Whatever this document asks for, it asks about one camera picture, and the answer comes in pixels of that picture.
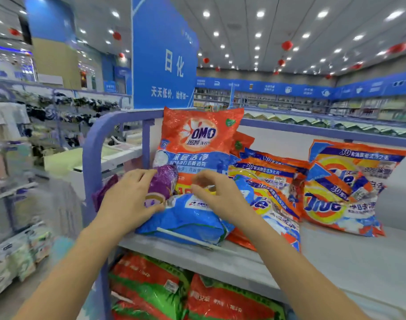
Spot person's right hand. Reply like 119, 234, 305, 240
190, 170, 257, 227

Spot person's left hand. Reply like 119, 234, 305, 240
93, 168, 167, 232

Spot purple lavender detergent bags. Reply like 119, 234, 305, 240
93, 163, 179, 211

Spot blue white detergent bag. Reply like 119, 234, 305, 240
136, 193, 236, 247

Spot grey metal shelf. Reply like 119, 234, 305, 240
83, 106, 406, 320

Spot person's right forearm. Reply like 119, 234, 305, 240
236, 210, 370, 320

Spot white goods display stand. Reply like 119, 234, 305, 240
43, 133, 144, 200

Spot row of green boxes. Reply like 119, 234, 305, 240
243, 110, 406, 137

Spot blue aisle sign board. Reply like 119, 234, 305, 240
131, 0, 199, 109

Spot rows of small red lanterns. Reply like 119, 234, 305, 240
10, 26, 364, 77

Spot blue beige column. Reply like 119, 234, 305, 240
26, 0, 80, 87

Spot rows of round ceiling lights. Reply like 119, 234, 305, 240
0, 6, 404, 64

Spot blue wall sign band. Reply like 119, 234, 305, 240
196, 76, 337, 99

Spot blue wall shelving unit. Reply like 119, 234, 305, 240
333, 68, 406, 124

